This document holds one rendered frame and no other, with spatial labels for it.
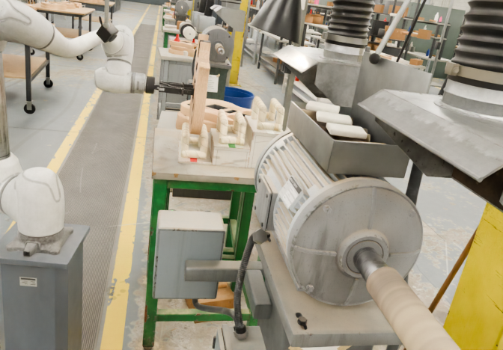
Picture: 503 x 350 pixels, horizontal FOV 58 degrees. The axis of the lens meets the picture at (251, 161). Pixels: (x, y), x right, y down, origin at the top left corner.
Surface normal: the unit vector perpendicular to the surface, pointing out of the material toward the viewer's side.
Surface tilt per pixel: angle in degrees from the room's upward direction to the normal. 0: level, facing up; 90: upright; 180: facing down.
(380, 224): 83
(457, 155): 38
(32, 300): 90
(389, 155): 90
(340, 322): 0
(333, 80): 90
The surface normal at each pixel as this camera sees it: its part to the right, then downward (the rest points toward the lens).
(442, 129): -0.49, -0.77
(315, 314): 0.14, -0.93
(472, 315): -0.97, -0.07
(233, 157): 0.15, 0.36
